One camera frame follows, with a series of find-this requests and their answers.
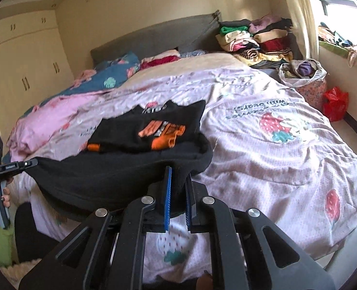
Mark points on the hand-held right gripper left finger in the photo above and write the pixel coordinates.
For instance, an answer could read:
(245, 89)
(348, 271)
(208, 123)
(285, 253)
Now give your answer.
(167, 199)

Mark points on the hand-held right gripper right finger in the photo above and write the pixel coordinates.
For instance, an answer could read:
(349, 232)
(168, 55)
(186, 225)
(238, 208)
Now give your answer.
(189, 202)

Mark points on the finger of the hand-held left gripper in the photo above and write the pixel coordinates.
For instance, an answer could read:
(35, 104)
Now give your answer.
(27, 164)

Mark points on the black sweater with orange cuffs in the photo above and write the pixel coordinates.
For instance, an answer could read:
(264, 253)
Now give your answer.
(106, 175)

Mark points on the stack of folded clothes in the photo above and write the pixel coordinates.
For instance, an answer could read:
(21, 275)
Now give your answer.
(257, 40)

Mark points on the clothes on windowsill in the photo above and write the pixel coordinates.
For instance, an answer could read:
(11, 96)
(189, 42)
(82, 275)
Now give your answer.
(344, 43)

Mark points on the plain pink quilt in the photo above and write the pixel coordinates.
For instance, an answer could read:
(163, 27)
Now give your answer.
(51, 111)

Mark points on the person's black pants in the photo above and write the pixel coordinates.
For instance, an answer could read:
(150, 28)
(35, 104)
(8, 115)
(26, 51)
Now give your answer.
(33, 235)

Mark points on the pink strawberry print duvet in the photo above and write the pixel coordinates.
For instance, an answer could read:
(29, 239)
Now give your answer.
(257, 163)

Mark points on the cream wardrobe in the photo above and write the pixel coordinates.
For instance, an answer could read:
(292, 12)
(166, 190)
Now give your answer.
(21, 66)

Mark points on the beige fluffy cloth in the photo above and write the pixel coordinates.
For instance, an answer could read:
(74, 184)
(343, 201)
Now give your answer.
(18, 275)

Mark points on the blue floral quilt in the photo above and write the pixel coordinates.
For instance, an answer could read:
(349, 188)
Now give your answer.
(112, 72)

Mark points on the red cloth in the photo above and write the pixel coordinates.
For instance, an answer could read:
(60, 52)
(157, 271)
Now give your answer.
(160, 62)

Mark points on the grey bed headboard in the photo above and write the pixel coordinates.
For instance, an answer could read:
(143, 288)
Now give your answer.
(154, 36)

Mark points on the floral fabric box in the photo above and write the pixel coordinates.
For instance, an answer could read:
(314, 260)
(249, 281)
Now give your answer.
(314, 92)

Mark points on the red plastic bag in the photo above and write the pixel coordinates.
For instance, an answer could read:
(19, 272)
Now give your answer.
(335, 104)

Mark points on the bag with purple cloth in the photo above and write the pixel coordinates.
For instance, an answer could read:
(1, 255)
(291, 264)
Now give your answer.
(305, 69)

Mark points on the cream curtain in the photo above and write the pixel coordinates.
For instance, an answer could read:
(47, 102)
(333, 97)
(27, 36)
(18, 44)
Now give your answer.
(299, 12)

